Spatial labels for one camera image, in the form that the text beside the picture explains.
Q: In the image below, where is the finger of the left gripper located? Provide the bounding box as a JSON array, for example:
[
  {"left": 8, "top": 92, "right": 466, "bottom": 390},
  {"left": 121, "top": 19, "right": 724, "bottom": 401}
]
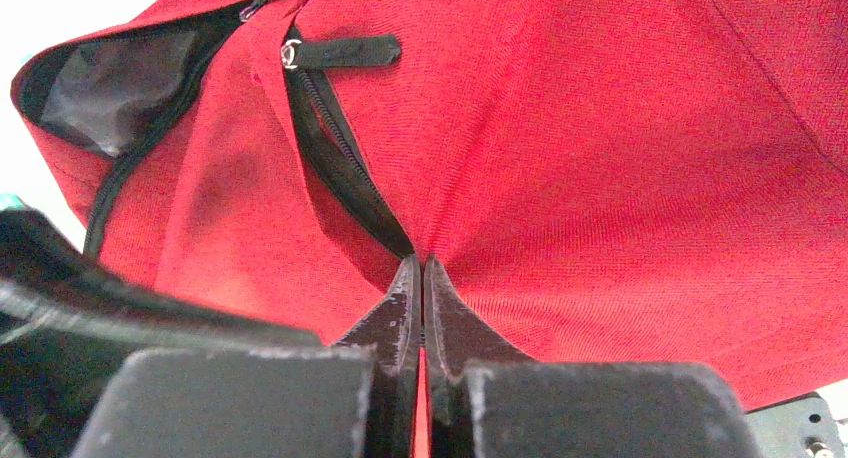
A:
[{"left": 1, "top": 207, "right": 318, "bottom": 457}]

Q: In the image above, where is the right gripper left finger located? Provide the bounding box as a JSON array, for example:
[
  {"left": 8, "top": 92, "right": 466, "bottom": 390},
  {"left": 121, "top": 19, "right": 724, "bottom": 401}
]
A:
[{"left": 73, "top": 256, "right": 420, "bottom": 457}]

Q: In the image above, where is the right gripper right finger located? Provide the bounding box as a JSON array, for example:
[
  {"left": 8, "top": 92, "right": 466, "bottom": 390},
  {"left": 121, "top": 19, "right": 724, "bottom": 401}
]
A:
[{"left": 423, "top": 258, "right": 760, "bottom": 457}]

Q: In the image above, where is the teal white tube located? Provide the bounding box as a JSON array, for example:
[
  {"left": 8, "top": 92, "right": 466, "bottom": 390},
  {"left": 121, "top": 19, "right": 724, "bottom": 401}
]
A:
[{"left": 0, "top": 194, "right": 26, "bottom": 211}]

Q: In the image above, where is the red student backpack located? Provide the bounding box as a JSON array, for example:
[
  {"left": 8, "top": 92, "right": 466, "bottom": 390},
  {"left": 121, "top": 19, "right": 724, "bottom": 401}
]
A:
[{"left": 9, "top": 0, "right": 848, "bottom": 458}]

